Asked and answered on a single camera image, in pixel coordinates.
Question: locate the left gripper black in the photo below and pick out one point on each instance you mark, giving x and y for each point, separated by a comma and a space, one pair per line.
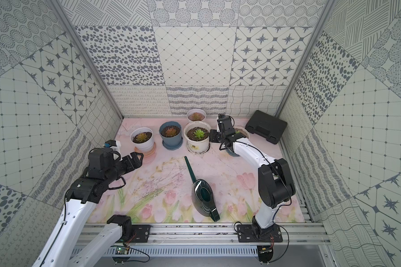
128, 162

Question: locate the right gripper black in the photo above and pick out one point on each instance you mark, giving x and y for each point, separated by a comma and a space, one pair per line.
212, 134

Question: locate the large white pot green succulent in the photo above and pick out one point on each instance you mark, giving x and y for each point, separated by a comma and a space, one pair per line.
197, 136

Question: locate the white pot yellow-green succulent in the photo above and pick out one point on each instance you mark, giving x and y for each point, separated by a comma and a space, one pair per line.
143, 139

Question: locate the white pot brown soil succulent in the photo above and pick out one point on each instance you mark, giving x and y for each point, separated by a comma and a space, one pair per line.
243, 131

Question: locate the small white pot reddish succulent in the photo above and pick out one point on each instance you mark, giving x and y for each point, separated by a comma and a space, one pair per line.
196, 115

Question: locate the dark green watering can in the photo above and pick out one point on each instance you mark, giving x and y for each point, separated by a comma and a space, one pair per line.
202, 196

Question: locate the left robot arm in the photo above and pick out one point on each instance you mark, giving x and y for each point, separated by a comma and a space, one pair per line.
106, 165

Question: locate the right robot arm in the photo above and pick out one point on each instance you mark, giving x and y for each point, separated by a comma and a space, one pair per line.
275, 183

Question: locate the blue-grey pot red succulent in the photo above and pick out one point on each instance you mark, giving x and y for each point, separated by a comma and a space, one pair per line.
171, 134

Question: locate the terracotta saucer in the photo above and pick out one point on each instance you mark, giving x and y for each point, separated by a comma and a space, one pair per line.
150, 152

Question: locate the blue-grey saucer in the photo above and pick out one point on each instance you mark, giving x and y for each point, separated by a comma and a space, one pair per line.
231, 152

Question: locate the floral pink table mat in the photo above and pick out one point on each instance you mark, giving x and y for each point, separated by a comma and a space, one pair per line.
160, 191

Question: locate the black plastic tool case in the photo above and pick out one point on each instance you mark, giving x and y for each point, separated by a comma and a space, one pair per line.
266, 126

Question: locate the small green circuit board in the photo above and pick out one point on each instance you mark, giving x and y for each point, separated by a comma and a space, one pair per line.
121, 255

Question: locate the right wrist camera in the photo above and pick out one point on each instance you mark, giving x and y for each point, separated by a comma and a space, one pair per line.
225, 124

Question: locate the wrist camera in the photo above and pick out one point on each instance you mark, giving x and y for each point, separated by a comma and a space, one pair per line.
113, 144
225, 124

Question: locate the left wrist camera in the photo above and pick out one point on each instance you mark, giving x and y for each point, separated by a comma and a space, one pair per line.
113, 144

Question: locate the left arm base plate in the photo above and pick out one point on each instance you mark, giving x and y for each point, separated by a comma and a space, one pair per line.
140, 233

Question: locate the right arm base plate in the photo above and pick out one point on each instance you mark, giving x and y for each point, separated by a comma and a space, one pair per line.
252, 234

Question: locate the aluminium mounting rail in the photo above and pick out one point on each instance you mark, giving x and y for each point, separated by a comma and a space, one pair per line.
225, 234

